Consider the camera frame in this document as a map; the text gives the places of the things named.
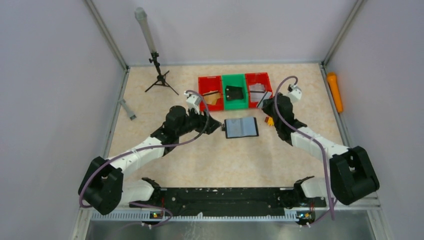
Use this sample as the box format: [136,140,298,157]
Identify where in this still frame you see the black tripod with grey pole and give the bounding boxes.
[134,7,179,96]

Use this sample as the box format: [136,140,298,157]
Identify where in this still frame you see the white credit card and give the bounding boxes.
[256,91,273,109]

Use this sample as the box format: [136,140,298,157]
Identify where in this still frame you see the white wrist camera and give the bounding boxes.
[184,92,202,114]
[286,84,302,104]

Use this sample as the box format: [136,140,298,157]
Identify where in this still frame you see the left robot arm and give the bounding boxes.
[78,105,222,215]

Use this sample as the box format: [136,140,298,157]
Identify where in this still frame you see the left red plastic bin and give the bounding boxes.
[198,75,224,111]

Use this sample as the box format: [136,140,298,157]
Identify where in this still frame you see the yellow toy block car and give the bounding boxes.
[264,116,275,127]

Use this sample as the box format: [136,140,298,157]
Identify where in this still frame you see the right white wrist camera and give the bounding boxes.
[286,84,302,104]

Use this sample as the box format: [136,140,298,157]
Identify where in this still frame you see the red plastic bin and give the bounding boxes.
[198,75,224,111]
[245,72,274,109]

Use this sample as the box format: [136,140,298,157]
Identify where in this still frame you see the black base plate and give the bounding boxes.
[128,187,327,224]

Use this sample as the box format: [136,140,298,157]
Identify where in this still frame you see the orange flashlight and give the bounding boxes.
[326,72,344,114]

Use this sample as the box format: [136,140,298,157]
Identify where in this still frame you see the right red plastic bin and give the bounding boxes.
[245,72,274,109]

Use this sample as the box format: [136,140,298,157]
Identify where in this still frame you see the aluminium frame rail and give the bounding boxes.
[71,185,393,240]

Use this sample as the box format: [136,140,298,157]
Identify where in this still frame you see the black leather card holder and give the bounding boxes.
[221,116,259,139]

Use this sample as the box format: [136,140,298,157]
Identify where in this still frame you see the green plastic bin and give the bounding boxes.
[221,73,249,111]

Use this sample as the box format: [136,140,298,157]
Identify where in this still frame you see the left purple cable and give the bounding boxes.
[78,89,210,228]

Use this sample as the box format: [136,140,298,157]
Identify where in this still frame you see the gold card in red bin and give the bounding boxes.
[203,91,221,105]

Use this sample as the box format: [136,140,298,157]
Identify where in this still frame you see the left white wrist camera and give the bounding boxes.
[184,92,202,114]

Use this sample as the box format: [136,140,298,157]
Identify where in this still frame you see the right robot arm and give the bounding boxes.
[262,93,380,205]

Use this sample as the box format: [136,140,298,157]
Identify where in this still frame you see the grey cards in red bin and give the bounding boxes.
[248,83,267,103]

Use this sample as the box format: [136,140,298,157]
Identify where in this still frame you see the small grey bracket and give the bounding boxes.
[118,98,137,121]

